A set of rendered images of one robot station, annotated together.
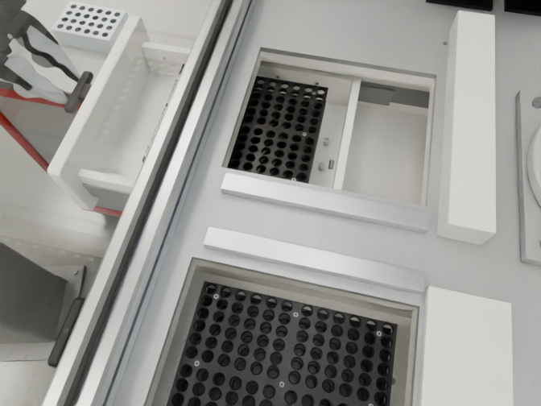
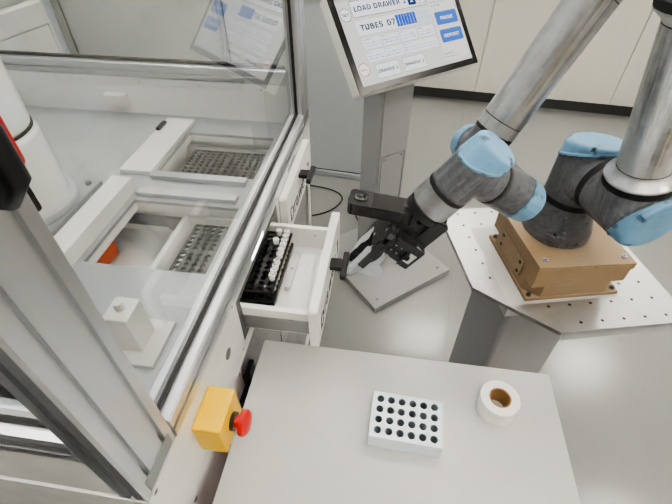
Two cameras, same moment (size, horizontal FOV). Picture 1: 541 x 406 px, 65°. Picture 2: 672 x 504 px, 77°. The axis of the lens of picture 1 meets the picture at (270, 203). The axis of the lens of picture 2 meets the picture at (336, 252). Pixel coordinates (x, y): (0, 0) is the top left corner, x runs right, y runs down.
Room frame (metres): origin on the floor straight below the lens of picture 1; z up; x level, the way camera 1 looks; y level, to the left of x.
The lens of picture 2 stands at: (1.02, 0.19, 1.51)
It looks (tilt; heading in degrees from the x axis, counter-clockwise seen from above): 43 degrees down; 174
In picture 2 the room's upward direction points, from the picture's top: straight up
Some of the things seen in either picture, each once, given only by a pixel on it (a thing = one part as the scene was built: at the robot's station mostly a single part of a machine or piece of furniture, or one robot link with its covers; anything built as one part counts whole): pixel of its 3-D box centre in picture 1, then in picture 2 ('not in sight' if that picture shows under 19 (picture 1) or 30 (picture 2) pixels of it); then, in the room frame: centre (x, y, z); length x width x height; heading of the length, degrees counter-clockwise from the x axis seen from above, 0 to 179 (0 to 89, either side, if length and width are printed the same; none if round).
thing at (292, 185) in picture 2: not in sight; (296, 183); (0.08, 0.19, 0.87); 0.29 x 0.02 x 0.11; 165
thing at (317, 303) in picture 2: not in sight; (326, 274); (0.41, 0.23, 0.87); 0.29 x 0.02 x 0.11; 165
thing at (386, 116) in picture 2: not in sight; (389, 175); (-0.48, 0.58, 0.51); 0.50 x 0.45 x 1.02; 26
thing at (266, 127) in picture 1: (241, 135); (233, 266); (0.36, 0.04, 0.87); 0.22 x 0.18 x 0.06; 75
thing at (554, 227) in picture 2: not in sight; (562, 210); (0.31, 0.79, 0.91); 0.15 x 0.15 x 0.10
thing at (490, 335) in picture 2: not in sight; (500, 345); (0.31, 0.79, 0.38); 0.30 x 0.30 x 0.76; 0
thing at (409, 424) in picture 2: not in sight; (405, 423); (0.70, 0.34, 0.78); 0.12 x 0.08 x 0.04; 73
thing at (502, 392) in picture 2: not in sight; (497, 403); (0.68, 0.52, 0.78); 0.07 x 0.07 x 0.04
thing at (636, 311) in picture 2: not in sight; (541, 274); (0.31, 0.81, 0.70); 0.45 x 0.44 x 0.12; 90
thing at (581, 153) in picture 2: not in sight; (587, 167); (0.32, 0.79, 1.03); 0.13 x 0.12 x 0.14; 5
